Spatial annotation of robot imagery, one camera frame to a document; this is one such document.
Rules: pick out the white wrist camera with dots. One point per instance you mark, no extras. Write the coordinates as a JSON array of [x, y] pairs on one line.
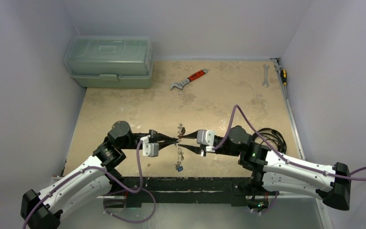
[[205, 137], [149, 149]]

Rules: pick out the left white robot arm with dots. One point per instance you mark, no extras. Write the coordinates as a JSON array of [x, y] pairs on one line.
[[43, 209]]

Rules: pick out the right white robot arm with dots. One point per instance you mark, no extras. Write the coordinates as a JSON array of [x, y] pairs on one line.
[[273, 171]]

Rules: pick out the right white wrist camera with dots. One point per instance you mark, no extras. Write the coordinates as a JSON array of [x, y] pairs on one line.
[[205, 137]]

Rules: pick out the silver open-end spanner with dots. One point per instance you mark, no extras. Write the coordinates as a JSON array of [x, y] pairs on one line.
[[265, 81]]

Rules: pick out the red handled adjustable wrench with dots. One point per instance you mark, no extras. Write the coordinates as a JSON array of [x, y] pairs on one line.
[[194, 76]]

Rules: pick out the yellow black screwdriver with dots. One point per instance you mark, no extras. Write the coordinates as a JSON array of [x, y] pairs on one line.
[[283, 76]]

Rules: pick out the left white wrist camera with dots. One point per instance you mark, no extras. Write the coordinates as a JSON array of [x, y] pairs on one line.
[[149, 149]]

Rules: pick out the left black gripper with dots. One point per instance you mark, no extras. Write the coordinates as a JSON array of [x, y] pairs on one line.
[[158, 137]]

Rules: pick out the key with blue tag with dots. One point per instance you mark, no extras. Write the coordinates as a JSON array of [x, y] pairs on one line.
[[179, 168]]

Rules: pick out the aluminium side rail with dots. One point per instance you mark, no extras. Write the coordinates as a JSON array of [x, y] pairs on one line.
[[278, 67]]

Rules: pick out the green translucent plastic toolbox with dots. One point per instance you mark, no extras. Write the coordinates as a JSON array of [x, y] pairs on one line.
[[111, 61]]

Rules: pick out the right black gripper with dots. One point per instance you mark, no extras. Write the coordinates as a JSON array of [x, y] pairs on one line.
[[200, 146]]

